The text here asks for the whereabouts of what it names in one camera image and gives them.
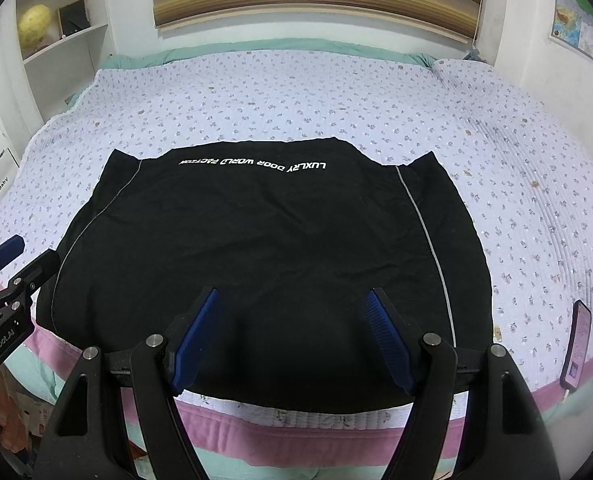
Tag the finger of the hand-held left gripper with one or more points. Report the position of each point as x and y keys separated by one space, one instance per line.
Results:
x=4 y=255
x=36 y=272

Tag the cardboard box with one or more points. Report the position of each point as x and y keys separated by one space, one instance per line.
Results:
x=31 y=415

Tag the white bookshelf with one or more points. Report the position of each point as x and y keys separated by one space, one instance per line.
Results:
x=71 y=60

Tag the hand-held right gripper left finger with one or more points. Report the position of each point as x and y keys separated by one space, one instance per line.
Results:
x=196 y=345

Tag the smartphone in dark case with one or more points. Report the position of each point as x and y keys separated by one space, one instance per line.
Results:
x=579 y=345

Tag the black jacket with grey piping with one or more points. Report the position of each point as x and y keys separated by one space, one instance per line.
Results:
x=276 y=235

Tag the black box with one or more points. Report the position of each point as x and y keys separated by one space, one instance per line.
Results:
x=74 y=17

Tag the green bed sheet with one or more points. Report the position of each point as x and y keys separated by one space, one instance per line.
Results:
x=201 y=55

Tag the white floral quilt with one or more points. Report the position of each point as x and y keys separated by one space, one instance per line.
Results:
x=276 y=100

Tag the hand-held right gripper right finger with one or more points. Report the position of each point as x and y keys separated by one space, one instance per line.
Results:
x=389 y=345

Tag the yellow plush toy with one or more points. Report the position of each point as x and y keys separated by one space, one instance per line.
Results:
x=34 y=25

